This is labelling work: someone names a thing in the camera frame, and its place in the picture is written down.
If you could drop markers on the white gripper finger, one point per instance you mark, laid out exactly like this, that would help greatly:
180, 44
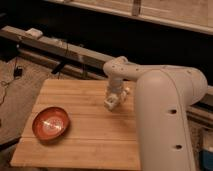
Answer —
108, 95
123, 96

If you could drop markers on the wooden board table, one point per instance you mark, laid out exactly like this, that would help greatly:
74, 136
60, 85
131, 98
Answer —
96, 139

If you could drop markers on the blue plastic bin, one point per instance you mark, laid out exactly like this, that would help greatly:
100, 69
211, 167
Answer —
206, 151

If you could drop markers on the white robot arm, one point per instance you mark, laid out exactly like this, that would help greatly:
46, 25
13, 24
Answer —
161, 97

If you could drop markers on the white box on ledge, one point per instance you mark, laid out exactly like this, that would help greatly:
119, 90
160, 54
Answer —
34, 33

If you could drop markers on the black power adapter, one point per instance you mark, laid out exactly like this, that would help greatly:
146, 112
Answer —
18, 71

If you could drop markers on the orange ceramic bowl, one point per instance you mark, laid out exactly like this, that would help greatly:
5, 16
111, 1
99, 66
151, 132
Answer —
50, 123

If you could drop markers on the long wooden beam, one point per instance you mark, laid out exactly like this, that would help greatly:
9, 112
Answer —
66, 51

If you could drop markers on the small white bottle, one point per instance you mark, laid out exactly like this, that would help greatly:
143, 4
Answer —
114, 101

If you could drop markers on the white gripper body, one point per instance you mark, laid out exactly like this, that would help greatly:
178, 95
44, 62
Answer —
115, 85

